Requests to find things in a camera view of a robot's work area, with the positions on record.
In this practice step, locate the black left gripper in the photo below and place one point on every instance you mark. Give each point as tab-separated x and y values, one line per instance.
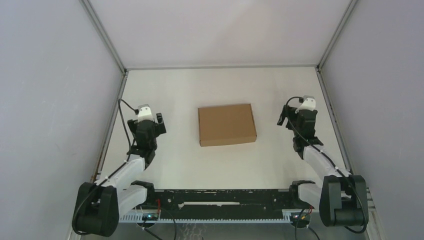
132	125

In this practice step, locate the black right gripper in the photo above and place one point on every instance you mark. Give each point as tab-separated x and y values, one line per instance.
283	114

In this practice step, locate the brown cardboard box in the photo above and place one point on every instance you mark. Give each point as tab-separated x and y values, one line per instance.
224	125

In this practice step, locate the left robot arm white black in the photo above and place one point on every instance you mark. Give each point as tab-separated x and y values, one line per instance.
100	205

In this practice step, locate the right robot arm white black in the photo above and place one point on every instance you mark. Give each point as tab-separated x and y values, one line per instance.
341	197

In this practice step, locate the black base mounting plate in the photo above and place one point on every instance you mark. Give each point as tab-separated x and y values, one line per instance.
222	205

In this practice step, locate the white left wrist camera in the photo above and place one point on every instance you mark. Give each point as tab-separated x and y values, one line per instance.
145	113

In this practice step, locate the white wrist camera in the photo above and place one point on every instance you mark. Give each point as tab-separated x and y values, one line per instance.
145	113
306	103

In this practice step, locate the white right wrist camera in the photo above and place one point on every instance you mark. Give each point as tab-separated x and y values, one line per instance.
306	103

